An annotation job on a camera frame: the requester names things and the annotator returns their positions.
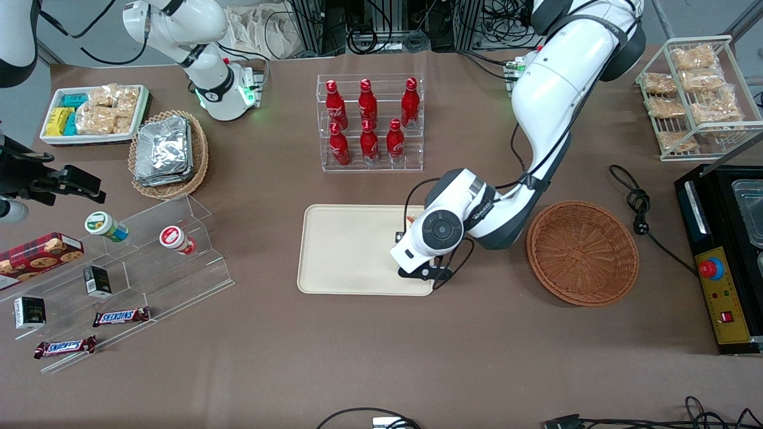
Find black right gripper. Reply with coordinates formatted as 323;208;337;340
0;136;107;207

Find beige plastic tray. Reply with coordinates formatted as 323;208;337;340
297;204;436;297

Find white rectangular snack tray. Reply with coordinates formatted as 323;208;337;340
39;85;150;147

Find oval tan wicker basket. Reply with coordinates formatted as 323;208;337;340
128;110;210;201

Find round brown wicker basket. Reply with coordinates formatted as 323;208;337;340
526;201;640;307

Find green lid yogurt cup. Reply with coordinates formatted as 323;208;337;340
84;211;129;243

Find yellow snack packet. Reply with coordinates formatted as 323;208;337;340
45;107;75;137

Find clear acrylic bottle rack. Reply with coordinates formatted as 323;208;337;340
317;73;424;173

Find silver foil packet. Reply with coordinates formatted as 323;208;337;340
135;116;193;179
134;119;196;188

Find red tartan cookie box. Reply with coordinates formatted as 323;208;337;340
0;232;85;291

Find red cola bottle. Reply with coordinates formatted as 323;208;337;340
325;80;349;129
358;79;379;126
401;77;420;129
359;120;380;165
386;119;406;164
328;122;352;166

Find small black carton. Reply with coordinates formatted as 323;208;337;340
14;296;47;330
83;265;113;299

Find red lid yogurt cup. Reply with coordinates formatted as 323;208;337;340
159;225;197;256

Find clear acrylic stepped display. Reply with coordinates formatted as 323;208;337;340
0;194;235;374

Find brown snickers bar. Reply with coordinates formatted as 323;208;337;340
92;306;151;328
33;335;97;360

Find beige cloth bag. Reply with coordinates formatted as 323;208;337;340
225;5;300;61

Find bagged fried snack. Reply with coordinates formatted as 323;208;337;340
642;72;678;96
645;96;687;119
680;69;726;94
690;85;744;126
656;130;699;154
670;44;720;73

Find black yellow control box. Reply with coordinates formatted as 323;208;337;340
674;163;763;357

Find clear plastic container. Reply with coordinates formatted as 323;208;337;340
731;178;763;249

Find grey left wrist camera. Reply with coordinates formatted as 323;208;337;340
397;261;455;282

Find black looped cable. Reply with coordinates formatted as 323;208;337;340
315;408;421;429

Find coiled black floor cables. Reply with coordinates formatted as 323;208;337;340
345;24;431;55

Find aluminium frame post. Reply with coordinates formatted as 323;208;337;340
458;0;485;52
291;0;336;58

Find black power cable with plug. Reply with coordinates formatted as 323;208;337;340
609;164;699;278

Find black cable with connector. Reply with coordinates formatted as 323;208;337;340
541;396;763;429

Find white wire rack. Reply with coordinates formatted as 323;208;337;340
635;35;763;162

